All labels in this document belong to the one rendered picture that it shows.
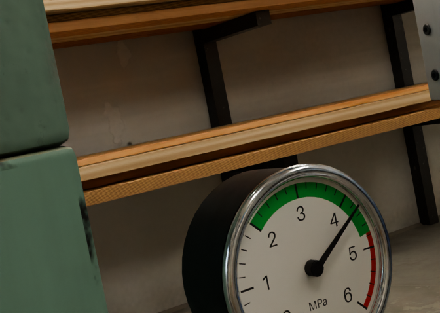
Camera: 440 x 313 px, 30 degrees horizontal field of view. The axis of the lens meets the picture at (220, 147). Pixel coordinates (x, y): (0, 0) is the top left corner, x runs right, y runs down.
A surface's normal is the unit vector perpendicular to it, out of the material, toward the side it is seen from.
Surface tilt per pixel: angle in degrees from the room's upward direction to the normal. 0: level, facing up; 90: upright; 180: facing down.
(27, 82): 90
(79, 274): 90
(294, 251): 90
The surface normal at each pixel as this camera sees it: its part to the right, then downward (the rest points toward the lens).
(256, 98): 0.54, -0.06
